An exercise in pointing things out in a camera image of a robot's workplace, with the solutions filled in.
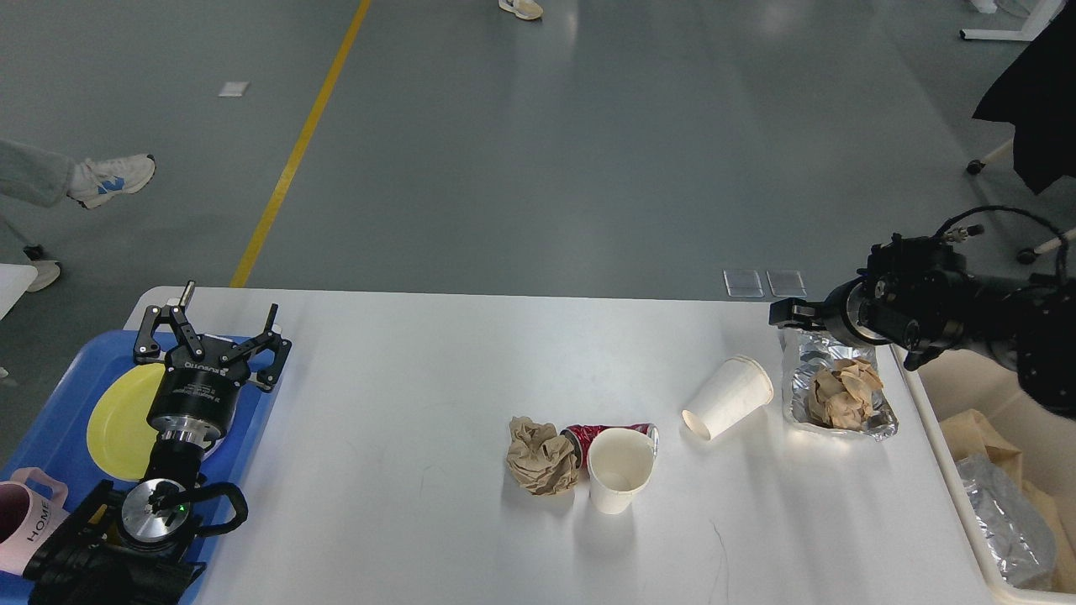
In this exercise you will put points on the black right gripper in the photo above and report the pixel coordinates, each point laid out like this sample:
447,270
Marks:
837,315

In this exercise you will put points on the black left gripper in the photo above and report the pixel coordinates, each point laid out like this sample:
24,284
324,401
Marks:
202,398

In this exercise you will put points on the small foil bag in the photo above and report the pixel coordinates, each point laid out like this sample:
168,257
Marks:
807,352

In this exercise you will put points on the white paper cup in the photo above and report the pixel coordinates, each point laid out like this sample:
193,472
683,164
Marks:
737,388
620,465

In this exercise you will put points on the yellow plastic plate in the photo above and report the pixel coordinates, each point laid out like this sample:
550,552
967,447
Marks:
118,436

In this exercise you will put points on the pink ribbed mug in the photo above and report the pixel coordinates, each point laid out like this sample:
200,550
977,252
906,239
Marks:
32,509

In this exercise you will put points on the large foil sheet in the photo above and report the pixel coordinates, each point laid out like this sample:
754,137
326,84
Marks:
1017,536

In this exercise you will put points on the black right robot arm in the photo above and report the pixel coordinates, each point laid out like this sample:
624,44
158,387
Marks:
919,294

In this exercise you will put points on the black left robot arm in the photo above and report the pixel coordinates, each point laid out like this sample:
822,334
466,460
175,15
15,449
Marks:
145,537

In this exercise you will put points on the brown paper wad in foil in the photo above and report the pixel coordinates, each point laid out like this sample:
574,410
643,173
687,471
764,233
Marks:
842,397

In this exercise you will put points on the beige plastic bin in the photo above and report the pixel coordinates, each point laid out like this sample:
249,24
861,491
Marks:
949,556

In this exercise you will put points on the white blue sneaker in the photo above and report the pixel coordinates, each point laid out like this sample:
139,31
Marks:
95,182

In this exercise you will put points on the white table corner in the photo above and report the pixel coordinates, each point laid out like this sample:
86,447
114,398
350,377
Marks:
15,279

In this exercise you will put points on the upright white paper cup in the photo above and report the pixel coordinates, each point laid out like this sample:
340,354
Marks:
620,465

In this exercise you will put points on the crushed red soda can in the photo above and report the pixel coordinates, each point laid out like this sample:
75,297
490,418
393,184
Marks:
581,437

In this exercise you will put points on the crumpled brown paper ball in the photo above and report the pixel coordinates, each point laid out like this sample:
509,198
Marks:
542,460

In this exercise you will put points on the black office chair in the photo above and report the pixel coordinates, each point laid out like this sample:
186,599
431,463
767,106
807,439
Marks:
1036,96

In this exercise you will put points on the person in grey trousers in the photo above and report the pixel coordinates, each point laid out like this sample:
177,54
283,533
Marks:
527,10

